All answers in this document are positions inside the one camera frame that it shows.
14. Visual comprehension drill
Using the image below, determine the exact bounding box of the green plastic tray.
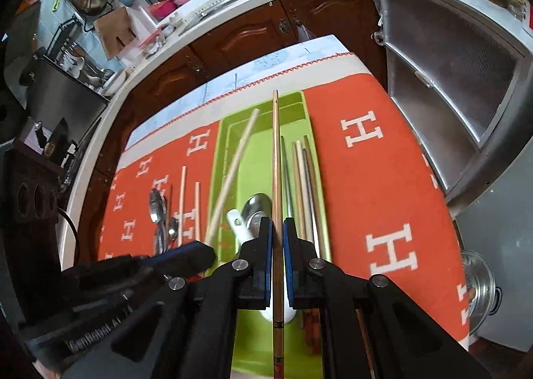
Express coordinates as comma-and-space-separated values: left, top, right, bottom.
208, 91, 331, 378

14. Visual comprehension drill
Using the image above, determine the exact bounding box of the small steel spoon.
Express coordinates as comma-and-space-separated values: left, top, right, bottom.
167, 216, 179, 248

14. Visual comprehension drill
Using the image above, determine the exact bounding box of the black range hood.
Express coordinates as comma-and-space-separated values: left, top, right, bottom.
27, 57, 108, 144

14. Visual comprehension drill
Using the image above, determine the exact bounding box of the red-banded bamboo chopstick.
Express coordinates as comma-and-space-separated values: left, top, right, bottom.
292, 142, 307, 240
272, 90, 284, 378
205, 108, 259, 246

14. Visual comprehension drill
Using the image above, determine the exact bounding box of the pink bowl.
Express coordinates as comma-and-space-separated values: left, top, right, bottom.
148, 0, 177, 21

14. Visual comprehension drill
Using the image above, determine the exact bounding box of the large steel spoon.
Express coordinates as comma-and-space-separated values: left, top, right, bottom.
149, 189, 167, 254

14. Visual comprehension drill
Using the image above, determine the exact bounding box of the white ceramic spoon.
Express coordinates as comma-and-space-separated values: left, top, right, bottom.
226, 208, 296, 324

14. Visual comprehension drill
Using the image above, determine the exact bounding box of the wooden cutting board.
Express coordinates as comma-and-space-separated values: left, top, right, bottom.
94, 6, 141, 60

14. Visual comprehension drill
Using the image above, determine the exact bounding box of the twisted metal chopstick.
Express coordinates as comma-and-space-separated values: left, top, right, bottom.
280, 136, 293, 217

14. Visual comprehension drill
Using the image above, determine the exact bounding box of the orange H-pattern cloth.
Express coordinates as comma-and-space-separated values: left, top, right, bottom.
98, 53, 469, 344

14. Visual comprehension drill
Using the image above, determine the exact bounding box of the steel soup spoon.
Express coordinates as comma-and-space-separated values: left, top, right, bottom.
241, 193, 272, 237

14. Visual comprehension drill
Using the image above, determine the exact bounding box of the brown wooden chopstick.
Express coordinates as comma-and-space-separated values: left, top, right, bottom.
303, 136, 330, 260

